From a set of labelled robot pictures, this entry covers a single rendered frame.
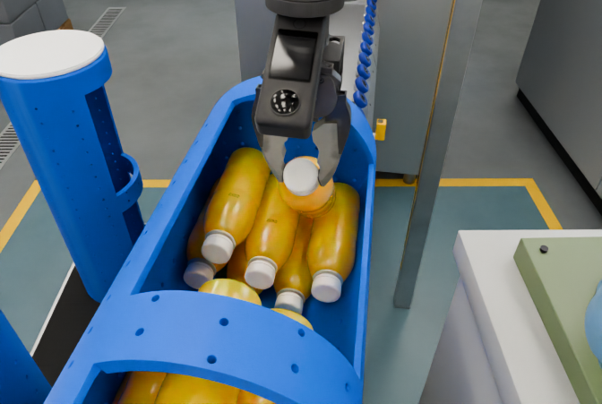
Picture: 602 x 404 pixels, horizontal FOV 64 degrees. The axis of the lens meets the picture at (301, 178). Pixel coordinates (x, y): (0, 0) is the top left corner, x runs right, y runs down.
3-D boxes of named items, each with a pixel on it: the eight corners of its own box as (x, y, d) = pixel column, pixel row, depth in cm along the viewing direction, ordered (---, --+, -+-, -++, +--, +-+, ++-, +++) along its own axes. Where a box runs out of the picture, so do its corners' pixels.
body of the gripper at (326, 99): (344, 86, 54) (352, -27, 46) (337, 128, 47) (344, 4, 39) (277, 81, 55) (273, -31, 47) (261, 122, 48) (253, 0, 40)
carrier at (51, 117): (100, 320, 164) (177, 280, 177) (-2, 92, 109) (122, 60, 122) (75, 268, 182) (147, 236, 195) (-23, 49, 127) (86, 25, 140)
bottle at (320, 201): (336, 172, 72) (331, 144, 54) (337, 219, 71) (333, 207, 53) (289, 173, 73) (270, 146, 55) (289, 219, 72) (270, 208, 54)
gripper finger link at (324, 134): (350, 159, 58) (341, 90, 52) (347, 191, 53) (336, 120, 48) (325, 160, 58) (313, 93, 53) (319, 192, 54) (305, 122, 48)
